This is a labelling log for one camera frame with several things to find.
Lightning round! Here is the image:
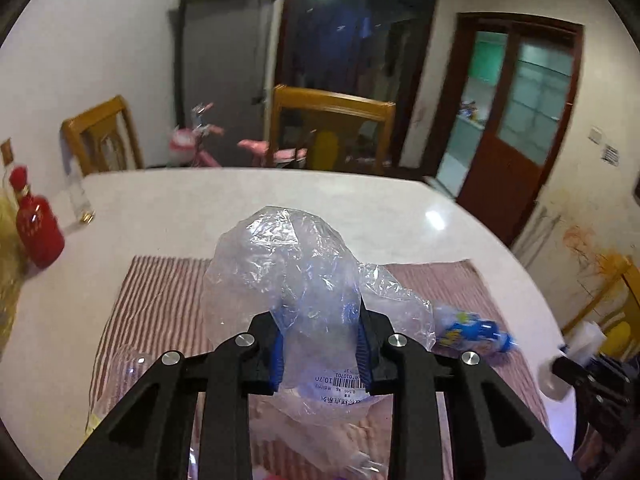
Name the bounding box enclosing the small clear glass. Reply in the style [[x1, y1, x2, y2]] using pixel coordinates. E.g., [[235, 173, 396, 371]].
[[67, 157, 94, 224]]

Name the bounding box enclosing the pink kids bicycle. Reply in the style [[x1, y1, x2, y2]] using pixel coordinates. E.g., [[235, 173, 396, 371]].
[[168, 102, 314, 169]]

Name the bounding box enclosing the brown wooden kitchen door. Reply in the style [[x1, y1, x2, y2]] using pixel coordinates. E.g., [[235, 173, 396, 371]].
[[457, 15, 584, 246]]

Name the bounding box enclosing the left wooden chair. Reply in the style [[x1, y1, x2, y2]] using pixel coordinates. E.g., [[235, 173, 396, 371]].
[[61, 96, 144, 177]]

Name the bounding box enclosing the clear printed plastic bag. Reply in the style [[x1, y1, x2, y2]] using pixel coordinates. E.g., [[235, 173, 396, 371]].
[[250, 396, 390, 479]]

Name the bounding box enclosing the blue white drink bottle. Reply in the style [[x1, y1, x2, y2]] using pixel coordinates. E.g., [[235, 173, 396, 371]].
[[434, 304, 518, 356]]

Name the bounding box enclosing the right wooden chair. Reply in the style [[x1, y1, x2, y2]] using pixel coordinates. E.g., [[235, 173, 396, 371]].
[[561, 257, 639, 361]]

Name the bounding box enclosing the white tissue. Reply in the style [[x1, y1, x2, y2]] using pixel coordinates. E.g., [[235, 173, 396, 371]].
[[537, 321, 605, 402]]

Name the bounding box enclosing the clear bottle with cork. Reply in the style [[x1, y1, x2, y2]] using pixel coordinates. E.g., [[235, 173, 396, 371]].
[[1, 139, 18, 211]]

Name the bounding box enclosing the grey refrigerator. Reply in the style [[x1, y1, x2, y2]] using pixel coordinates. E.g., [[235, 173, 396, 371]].
[[176, 0, 274, 140]]

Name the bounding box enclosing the red striped cloth mat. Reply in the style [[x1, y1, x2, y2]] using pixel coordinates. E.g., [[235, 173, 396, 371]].
[[86, 254, 551, 480]]

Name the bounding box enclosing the wooden chair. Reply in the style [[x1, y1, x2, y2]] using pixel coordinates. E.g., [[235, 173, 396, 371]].
[[265, 84, 396, 176], [61, 96, 144, 177], [561, 257, 639, 361]]

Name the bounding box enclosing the dark sliding glass door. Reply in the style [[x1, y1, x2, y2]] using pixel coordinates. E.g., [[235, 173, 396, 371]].
[[274, 0, 437, 166]]

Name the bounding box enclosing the clear bottle yellow cap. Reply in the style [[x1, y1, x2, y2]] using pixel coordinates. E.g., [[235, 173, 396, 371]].
[[86, 346, 153, 437]]

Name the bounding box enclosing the white wall switch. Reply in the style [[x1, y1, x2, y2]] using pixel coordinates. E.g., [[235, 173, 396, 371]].
[[588, 128, 603, 145]]

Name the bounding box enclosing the wall sticker notice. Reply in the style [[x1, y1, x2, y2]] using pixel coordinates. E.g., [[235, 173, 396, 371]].
[[602, 144, 620, 167]]

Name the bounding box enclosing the yellow plastic bag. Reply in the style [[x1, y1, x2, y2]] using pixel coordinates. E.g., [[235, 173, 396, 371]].
[[0, 194, 27, 351]]

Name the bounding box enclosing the middle wooden chair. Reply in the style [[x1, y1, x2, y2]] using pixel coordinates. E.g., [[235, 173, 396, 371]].
[[265, 84, 396, 176]]

